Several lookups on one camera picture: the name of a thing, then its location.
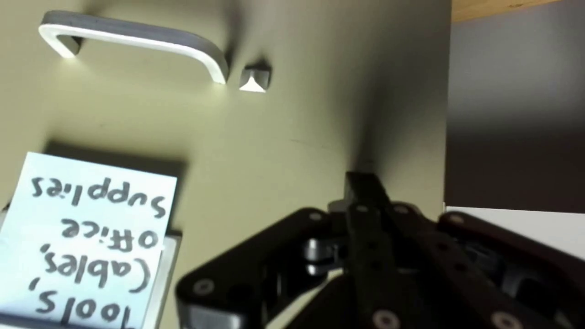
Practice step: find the handwritten paper label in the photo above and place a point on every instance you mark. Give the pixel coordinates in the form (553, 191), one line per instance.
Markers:
(85, 244)

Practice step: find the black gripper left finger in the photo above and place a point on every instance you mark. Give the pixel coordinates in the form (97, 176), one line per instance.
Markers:
(267, 262)

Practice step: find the beige cabinet drawer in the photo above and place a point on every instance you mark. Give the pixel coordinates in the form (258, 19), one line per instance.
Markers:
(293, 121)

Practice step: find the silver drawer lock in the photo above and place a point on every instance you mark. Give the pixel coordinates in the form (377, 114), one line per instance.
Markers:
(256, 77)

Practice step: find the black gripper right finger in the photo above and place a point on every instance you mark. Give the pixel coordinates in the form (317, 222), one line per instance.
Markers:
(463, 275)

